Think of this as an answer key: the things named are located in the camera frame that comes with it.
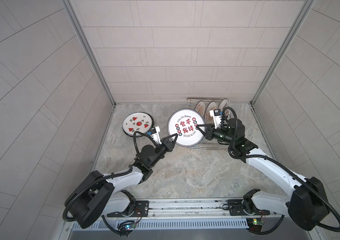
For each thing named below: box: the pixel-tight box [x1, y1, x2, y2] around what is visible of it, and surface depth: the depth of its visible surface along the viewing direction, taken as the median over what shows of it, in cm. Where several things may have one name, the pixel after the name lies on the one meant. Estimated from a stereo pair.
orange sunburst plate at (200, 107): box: [194, 100, 205, 118], surface depth 104 cm
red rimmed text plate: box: [167, 108, 205, 148], surface depth 75 cm
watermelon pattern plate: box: [122, 112, 154, 137], surface depth 104 cm
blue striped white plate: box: [122, 112, 154, 138], surface depth 104 cm
